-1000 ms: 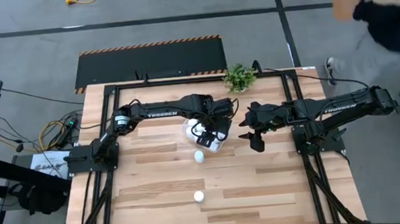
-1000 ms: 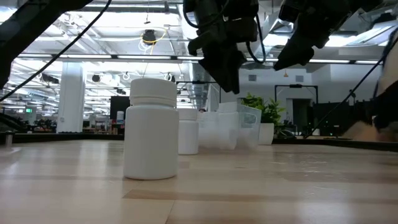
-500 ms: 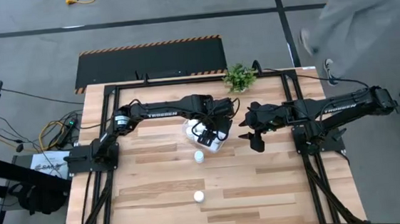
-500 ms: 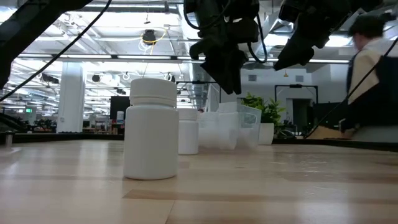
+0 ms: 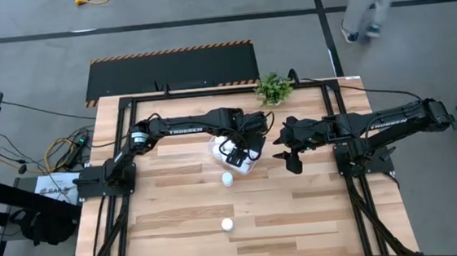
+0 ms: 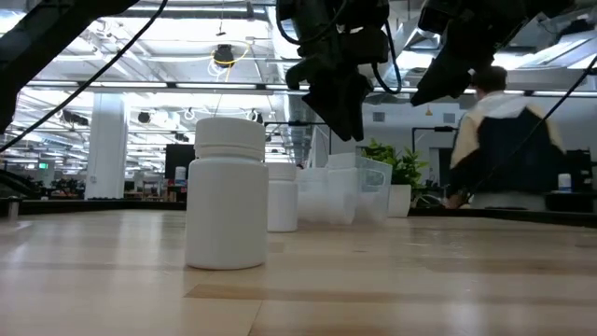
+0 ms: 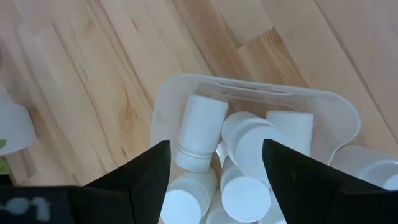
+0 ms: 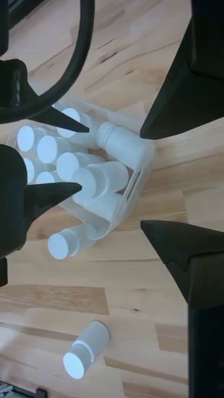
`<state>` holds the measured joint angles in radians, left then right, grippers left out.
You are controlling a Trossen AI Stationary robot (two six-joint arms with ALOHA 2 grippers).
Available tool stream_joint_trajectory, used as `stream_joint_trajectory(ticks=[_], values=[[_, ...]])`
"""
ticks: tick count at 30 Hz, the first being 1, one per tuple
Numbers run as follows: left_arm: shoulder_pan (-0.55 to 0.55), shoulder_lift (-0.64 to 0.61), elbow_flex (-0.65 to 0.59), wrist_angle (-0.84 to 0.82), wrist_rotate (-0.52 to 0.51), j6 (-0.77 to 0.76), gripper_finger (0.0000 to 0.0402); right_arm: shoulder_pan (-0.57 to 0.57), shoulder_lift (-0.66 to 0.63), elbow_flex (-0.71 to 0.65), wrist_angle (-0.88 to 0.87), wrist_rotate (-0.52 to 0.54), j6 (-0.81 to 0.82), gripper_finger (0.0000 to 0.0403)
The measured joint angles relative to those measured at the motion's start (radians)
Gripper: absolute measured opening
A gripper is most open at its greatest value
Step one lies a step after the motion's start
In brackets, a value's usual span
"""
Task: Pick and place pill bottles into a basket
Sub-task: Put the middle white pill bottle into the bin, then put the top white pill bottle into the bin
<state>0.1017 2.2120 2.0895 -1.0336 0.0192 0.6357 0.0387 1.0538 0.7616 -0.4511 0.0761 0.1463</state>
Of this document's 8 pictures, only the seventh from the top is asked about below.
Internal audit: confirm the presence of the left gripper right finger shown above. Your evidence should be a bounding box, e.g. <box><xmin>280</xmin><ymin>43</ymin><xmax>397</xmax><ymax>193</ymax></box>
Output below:
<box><xmin>262</xmin><ymin>138</ymin><xmax>386</xmax><ymax>224</ymax></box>

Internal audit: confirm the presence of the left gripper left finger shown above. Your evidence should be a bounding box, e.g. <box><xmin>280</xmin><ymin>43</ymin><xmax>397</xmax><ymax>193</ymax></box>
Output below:
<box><xmin>83</xmin><ymin>139</ymin><xmax>172</xmax><ymax>224</ymax></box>

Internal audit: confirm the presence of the clear plastic basket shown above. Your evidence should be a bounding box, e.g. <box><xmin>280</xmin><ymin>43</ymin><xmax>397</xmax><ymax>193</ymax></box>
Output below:
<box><xmin>150</xmin><ymin>73</ymin><xmax>362</xmax><ymax>224</ymax></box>

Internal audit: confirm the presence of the green plant in white pot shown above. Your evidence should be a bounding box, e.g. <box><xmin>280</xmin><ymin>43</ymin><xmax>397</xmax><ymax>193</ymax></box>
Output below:
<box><xmin>0</xmin><ymin>102</ymin><xmax>38</xmax><ymax>175</ymax></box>

